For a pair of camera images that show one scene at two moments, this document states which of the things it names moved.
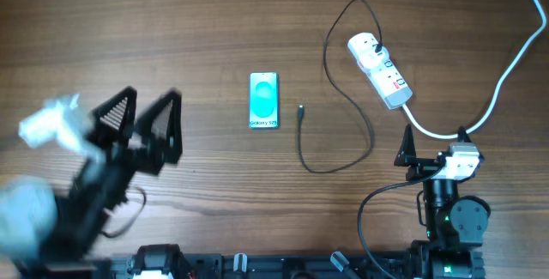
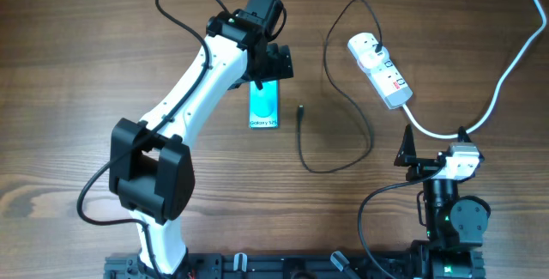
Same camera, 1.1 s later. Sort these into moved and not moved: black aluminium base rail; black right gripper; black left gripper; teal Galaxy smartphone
Moved: black left gripper
Not moved: black aluminium base rail; teal Galaxy smartphone; black right gripper
